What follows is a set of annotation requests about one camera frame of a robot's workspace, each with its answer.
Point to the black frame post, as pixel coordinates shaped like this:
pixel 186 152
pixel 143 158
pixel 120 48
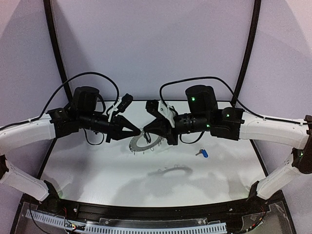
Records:
pixel 248 50
pixel 49 14

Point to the left black frame post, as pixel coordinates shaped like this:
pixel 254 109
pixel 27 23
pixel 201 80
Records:
pixel 49 14

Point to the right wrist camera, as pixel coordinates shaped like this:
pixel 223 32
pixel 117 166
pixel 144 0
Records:
pixel 161 110

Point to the right black frame post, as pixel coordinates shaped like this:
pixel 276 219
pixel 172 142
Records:
pixel 248 50

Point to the metal keyring disc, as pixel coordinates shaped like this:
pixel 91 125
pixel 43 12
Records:
pixel 138 144

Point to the black front aluminium rail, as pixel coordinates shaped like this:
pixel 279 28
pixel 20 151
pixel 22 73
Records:
pixel 89 211

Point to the key with black tag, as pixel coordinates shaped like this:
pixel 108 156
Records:
pixel 147 137

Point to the key with blue tag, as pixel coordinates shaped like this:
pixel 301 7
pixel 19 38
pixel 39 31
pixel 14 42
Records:
pixel 202 152

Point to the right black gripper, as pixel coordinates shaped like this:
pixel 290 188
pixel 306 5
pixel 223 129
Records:
pixel 171 127

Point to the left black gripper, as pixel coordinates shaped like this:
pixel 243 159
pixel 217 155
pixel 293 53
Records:
pixel 111 129

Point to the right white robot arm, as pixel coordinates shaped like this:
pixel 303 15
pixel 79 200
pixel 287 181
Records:
pixel 235 124

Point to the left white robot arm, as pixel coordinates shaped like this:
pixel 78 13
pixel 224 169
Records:
pixel 58 123

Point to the white slotted cable duct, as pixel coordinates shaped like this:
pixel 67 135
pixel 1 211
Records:
pixel 116 226

